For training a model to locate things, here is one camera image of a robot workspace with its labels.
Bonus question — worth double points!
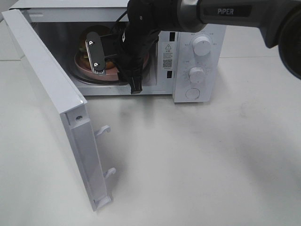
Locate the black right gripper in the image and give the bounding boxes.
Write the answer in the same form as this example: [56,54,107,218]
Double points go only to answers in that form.
[101,23,160,94]

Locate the burger with lettuce and cheese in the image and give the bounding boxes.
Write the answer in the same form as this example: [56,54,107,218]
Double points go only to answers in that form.
[79,25,110,70]

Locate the pink round plate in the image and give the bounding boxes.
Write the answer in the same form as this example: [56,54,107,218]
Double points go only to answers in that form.
[74,50,150,82]

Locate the round white door button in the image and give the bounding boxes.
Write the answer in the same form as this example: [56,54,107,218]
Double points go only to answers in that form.
[185,88,200,100]

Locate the white microwave door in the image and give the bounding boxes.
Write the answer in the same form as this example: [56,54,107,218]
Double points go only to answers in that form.
[2,9,116,210]

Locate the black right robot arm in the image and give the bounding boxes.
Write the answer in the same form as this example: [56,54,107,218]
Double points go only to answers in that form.
[100,0,301,94]

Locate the white warning label sticker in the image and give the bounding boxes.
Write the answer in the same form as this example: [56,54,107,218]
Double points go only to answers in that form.
[161,42,174,71]

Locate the white microwave oven body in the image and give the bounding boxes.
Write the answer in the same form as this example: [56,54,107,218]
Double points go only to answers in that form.
[3,0,226,103]

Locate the upper white power knob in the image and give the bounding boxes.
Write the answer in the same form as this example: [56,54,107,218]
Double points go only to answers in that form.
[192,35,212,57]

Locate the lower white timer knob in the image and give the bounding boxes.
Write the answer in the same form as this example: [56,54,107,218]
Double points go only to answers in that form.
[189,67,206,83]

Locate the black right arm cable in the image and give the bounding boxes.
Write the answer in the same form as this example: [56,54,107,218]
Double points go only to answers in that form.
[109,13,130,36]

